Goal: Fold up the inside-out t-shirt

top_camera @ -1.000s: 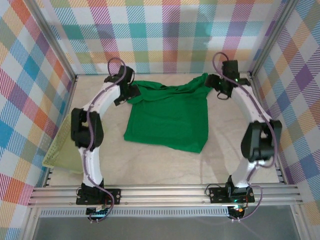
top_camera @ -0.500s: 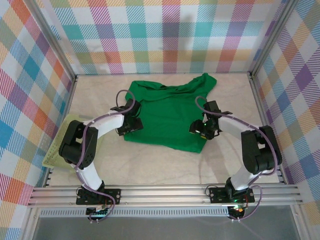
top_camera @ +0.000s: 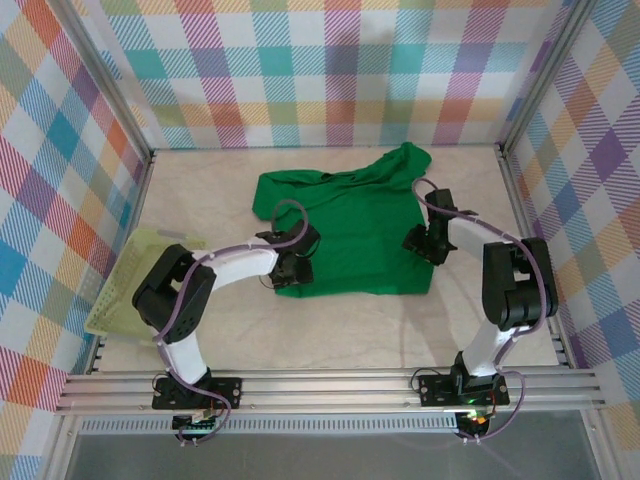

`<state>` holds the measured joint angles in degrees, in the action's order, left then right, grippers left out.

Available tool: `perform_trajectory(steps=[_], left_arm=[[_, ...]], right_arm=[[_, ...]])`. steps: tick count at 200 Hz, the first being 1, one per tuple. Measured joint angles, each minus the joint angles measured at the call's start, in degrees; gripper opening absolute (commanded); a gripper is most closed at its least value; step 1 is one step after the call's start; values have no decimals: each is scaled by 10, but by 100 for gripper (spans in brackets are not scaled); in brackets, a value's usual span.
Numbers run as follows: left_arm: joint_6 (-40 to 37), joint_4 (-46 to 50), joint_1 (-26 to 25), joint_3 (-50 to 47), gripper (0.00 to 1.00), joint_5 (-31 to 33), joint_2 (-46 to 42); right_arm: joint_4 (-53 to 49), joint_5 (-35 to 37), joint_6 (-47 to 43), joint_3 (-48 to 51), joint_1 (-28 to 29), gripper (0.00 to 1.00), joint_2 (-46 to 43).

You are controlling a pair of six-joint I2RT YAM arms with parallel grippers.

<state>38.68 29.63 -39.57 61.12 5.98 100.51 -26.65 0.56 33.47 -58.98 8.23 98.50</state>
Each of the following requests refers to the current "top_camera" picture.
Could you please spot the green t-shirt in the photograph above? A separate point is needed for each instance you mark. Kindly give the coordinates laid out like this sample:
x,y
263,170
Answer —
x,y
360,235

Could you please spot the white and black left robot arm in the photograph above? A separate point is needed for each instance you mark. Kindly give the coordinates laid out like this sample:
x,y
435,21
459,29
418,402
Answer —
x,y
185,360

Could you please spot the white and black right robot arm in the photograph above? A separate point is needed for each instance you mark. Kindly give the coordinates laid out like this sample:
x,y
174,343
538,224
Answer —
x,y
520,280

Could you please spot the pale green plastic basket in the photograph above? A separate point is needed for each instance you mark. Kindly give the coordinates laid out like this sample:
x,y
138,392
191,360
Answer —
x,y
115,300

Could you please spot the aluminium table side rail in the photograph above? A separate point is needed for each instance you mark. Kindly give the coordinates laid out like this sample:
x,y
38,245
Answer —
x,y
515,192
140,192

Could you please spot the aluminium mounting rail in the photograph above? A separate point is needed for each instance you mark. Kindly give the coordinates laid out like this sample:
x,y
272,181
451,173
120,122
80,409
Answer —
x,y
325,390

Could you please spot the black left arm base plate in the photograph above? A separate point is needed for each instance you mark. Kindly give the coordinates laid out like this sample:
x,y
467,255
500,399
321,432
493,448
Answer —
x,y
227,392

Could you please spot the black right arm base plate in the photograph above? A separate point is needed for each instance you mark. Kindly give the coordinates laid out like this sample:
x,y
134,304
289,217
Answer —
x,y
435,390

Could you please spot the aluminium frame post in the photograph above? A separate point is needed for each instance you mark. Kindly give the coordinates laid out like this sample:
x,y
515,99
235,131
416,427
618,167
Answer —
x,y
544,75
102,80

